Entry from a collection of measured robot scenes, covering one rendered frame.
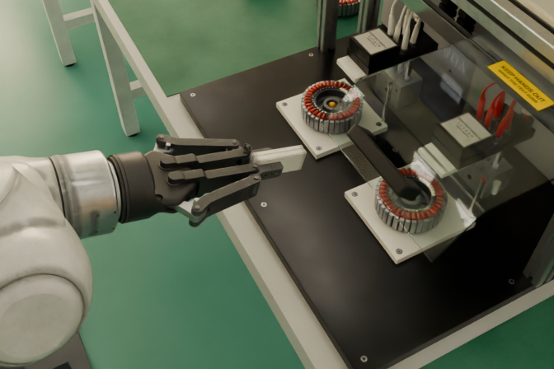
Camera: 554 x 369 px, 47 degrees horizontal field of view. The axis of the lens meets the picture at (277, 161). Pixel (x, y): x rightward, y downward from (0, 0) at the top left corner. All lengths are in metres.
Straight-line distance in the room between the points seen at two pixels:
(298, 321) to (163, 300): 0.95
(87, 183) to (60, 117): 1.77
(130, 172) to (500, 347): 0.58
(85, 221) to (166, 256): 1.29
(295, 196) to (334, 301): 0.20
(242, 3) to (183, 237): 0.79
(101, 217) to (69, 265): 0.20
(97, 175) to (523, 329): 0.65
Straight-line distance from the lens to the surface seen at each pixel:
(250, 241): 1.04
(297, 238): 1.01
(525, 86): 0.87
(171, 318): 1.84
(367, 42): 1.12
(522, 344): 1.01
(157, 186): 0.70
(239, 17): 1.47
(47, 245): 0.47
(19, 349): 0.48
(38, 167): 0.66
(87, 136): 2.32
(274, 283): 1.00
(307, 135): 1.14
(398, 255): 1.00
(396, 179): 0.72
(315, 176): 1.09
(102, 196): 0.66
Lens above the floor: 1.60
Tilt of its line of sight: 48 degrees down
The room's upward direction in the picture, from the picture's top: straight up
